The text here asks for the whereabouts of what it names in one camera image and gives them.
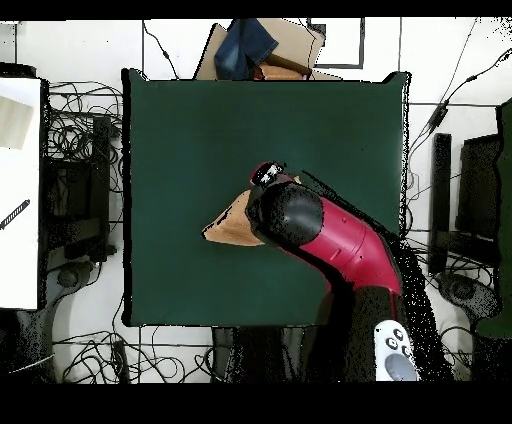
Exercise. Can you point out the peach terry towel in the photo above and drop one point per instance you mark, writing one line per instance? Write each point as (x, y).
(236, 228)

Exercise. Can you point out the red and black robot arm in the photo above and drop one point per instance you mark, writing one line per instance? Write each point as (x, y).
(340, 240)

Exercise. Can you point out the dark green table cloth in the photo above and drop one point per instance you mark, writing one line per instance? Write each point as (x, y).
(180, 140)

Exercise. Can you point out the orange cloth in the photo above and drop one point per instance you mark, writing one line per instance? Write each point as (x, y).
(280, 74)

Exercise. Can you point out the blue jeans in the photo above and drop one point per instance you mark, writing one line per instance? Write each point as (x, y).
(240, 48)

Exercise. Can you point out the brown cardboard box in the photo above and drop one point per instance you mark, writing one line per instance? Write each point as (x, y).
(296, 40)

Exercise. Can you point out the black equipment stand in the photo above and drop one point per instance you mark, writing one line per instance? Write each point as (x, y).
(100, 140)

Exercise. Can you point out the black panel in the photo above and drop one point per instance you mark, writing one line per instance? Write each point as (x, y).
(478, 188)

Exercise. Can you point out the office chair base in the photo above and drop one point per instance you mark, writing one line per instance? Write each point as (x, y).
(464, 292)
(68, 278)

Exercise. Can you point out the black power strip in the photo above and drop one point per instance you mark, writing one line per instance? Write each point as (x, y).
(121, 360)

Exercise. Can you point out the black striped tool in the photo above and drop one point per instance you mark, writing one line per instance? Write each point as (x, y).
(16, 213)

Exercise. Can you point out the beige block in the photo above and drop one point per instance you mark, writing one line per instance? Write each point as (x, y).
(14, 124)

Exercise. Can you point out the white table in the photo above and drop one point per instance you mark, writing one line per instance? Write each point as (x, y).
(20, 260)

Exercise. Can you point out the black square floor frame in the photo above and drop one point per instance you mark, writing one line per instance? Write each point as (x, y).
(362, 40)

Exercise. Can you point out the black upright post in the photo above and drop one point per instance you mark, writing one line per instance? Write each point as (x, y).
(440, 180)

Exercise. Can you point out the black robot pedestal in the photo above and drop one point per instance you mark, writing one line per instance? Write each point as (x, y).
(260, 356)

